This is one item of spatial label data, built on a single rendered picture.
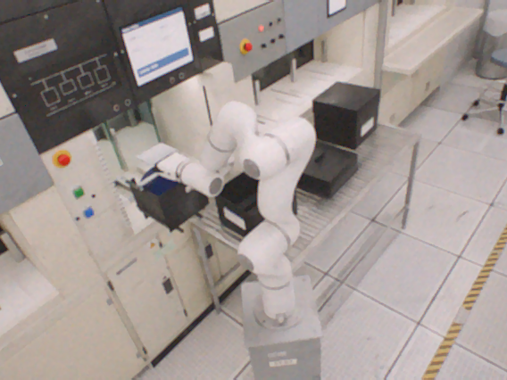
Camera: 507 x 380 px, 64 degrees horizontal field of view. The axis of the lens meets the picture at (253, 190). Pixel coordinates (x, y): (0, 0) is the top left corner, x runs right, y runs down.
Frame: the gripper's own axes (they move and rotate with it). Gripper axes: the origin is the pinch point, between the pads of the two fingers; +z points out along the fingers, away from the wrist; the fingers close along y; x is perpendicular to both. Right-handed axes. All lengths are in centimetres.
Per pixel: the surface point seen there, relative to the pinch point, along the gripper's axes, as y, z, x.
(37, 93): -25.8, 14.8, 34.2
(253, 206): 37, -7, -47
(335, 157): 83, -25, -39
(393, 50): 231, 18, -40
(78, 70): -10.5, 14.9, 36.0
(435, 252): 132, -69, -125
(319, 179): 64, -29, -39
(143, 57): 14.8, 15.2, 31.3
